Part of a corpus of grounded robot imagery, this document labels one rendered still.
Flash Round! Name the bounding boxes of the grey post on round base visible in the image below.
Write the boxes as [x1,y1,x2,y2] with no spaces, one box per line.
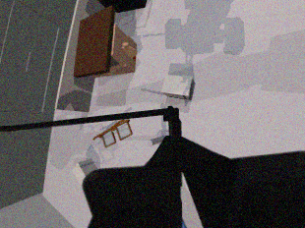
[147,131,169,146]

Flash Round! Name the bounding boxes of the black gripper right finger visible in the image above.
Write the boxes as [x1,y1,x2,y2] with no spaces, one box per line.
[182,137,305,228]

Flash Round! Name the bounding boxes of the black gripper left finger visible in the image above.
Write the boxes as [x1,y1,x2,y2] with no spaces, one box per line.
[82,136,177,228]

